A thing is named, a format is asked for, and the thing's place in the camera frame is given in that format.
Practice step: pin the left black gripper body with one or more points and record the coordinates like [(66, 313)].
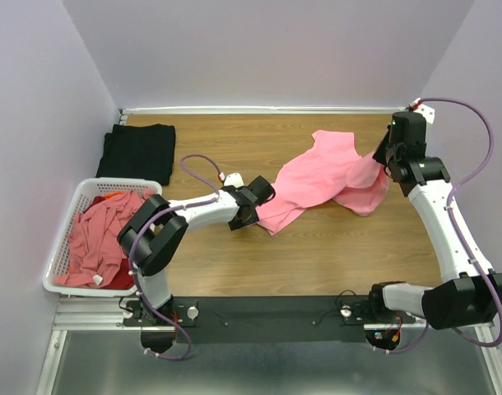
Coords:
[(253, 219)]

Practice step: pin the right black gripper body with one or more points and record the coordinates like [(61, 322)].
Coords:
[(384, 152)]

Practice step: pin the pink t shirt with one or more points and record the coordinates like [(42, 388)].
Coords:
[(331, 170)]

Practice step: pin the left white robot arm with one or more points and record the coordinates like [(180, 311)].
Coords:
[(153, 234)]

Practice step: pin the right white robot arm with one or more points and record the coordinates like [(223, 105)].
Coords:
[(471, 289)]

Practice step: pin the folded black t shirt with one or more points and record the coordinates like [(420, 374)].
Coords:
[(139, 153)]

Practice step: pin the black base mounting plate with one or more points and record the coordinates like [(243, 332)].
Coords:
[(346, 317)]

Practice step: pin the red t shirt in basket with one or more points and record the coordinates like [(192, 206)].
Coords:
[(122, 280)]

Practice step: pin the white plastic laundry basket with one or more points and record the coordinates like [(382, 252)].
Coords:
[(59, 257)]

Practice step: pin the salmon t shirt in basket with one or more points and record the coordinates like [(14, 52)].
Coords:
[(95, 253)]

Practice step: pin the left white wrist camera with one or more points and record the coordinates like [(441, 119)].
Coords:
[(234, 179)]

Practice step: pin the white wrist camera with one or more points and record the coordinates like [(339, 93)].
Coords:
[(234, 179), (427, 112)]

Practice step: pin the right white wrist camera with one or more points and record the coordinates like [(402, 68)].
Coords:
[(427, 112)]

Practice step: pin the aluminium frame rail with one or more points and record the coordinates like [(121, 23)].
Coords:
[(261, 109)]

